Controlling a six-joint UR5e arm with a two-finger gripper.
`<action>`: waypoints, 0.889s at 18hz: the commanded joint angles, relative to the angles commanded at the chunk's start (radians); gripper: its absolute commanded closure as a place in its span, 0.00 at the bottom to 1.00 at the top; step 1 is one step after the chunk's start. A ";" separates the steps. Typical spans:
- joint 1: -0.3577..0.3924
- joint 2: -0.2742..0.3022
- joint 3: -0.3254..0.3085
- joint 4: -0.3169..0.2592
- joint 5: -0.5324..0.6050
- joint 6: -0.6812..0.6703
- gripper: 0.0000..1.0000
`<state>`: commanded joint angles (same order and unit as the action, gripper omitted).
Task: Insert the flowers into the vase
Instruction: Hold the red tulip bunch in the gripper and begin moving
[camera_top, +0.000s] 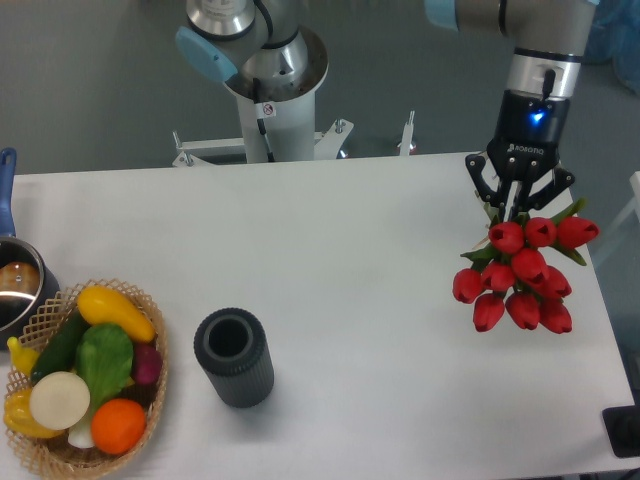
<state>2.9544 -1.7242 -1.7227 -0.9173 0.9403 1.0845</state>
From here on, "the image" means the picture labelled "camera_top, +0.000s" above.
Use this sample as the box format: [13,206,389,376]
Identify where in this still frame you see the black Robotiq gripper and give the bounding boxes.
[465,90,575,211]

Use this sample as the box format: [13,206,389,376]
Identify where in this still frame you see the red tulip bouquet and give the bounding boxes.
[452,198,600,334]

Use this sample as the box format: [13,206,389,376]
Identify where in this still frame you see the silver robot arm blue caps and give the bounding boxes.
[175,1,596,219]

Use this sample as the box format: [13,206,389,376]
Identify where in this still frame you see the dark grey ribbed vase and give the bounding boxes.
[193,308,275,408]

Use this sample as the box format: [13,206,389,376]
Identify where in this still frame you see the blue plastic bag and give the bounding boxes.
[584,0,639,96]

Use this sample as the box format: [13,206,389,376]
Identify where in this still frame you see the black device at edge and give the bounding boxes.
[602,405,639,458]

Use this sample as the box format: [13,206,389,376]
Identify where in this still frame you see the purple radish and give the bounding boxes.
[131,344,163,385]

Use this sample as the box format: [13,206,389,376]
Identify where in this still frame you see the yellow squash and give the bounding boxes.
[77,285,156,343]

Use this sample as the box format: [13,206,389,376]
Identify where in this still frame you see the green lettuce leaf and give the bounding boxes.
[75,323,134,414]

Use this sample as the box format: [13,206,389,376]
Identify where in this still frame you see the orange fruit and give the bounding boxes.
[90,398,146,455]

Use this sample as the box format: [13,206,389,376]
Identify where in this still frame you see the dark green cucumber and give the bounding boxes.
[30,311,90,384]

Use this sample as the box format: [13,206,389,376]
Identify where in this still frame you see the white round onion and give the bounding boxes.
[29,371,90,430]

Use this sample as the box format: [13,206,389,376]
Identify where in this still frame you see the yellow banana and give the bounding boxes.
[7,337,40,377]

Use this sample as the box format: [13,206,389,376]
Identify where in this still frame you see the woven wicker basket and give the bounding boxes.
[5,279,169,479]

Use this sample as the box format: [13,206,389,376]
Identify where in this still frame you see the yellow bell pepper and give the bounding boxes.
[3,388,64,439]

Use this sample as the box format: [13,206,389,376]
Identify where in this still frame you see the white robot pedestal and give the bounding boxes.
[226,86,316,164]

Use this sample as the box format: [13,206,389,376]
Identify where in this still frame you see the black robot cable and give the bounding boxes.
[251,0,277,164]

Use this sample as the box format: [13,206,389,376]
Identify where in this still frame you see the white metal base frame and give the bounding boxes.
[172,110,417,167]

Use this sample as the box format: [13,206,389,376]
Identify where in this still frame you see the blue handled saucepan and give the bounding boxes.
[1,147,59,352]

